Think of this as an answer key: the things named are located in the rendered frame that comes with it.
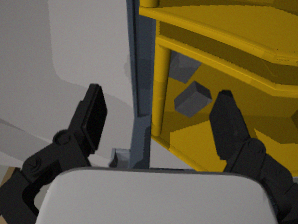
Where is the yellow bin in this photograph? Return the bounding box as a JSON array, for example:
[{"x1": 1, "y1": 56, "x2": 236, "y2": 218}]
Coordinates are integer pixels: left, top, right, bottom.
[
  {"x1": 151, "y1": 20, "x2": 298, "y2": 177},
  {"x1": 139, "y1": 0, "x2": 298, "y2": 67}
]

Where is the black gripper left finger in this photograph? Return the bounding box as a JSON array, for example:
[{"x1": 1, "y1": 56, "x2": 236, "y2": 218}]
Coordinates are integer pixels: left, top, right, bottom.
[{"x1": 0, "y1": 84, "x2": 107, "y2": 224}]

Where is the grey block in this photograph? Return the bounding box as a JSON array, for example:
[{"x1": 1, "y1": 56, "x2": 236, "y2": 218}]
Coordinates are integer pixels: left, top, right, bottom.
[
  {"x1": 169, "y1": 50, "x2": 202, "y2": 84},
  {"x1": 174, "y1": 80, "x2": 213, "y2": 118}
]

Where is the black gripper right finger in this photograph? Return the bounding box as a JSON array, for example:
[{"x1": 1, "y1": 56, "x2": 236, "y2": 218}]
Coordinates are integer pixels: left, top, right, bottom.
[{"x1": 209, "y1": 90, "x2": 298, "y2": 224}]

